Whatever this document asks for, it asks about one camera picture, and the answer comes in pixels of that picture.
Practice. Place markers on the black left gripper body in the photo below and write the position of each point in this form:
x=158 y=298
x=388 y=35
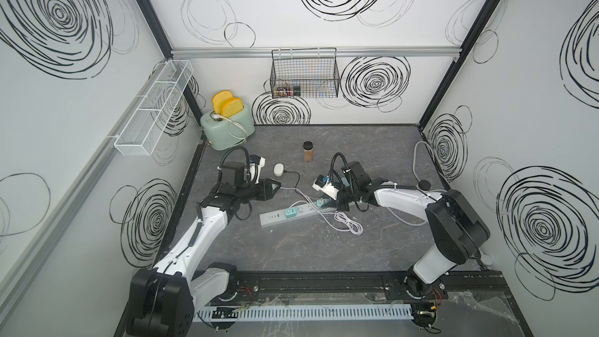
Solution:
x=250 y=191

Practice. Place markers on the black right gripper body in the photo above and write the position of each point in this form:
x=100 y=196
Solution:
x=347 y=196

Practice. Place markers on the white round earbud case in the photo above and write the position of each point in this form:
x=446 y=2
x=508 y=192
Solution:
x=279 y=170

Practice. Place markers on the white power strip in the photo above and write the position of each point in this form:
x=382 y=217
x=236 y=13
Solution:
x=297 y=211

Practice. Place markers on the teal charger with white cable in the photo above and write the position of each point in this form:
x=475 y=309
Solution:
x=320 y=203

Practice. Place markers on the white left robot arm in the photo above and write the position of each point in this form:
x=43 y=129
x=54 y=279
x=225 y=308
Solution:
x=164 y=299

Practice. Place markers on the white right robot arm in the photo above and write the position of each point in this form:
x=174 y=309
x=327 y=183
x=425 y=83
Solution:
x=458 y=231

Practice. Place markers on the brown spice bottle black lid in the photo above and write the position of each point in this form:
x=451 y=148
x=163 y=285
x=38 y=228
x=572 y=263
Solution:
x=308 y=148

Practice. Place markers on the clear jar black lid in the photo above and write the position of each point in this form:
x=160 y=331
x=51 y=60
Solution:
x=424 y=185

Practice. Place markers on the mint green toaster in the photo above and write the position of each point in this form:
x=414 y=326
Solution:
x=223 y=134

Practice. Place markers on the front yellow toast slice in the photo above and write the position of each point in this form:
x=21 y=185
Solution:
x=231 y=107

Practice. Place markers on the yellow toast slice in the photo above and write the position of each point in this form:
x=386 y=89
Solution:
x=219 y=99
x=231 y=107

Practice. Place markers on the rear yellow toast slice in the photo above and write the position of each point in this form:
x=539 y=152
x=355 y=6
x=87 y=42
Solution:
x=219 y=99

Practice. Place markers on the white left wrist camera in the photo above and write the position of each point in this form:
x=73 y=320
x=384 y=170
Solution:
x=256 y=164

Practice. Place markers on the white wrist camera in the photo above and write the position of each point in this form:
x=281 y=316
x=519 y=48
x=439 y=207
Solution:
x=256 y=164
x=324 y=185

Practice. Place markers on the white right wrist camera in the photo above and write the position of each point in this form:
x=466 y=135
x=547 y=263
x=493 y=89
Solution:
x=324 y=185

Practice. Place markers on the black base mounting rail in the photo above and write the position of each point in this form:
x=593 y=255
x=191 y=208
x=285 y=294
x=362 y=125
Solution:
x=393 y=285

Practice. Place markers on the black wire wall basket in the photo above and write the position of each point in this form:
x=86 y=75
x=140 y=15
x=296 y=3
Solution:
x=304 y=73

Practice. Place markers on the white wire wall shelf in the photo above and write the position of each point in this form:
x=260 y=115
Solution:
x=161 y=96

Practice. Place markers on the white slotted cable duct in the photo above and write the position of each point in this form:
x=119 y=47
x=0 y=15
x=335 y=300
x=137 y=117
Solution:
x=334 y=312

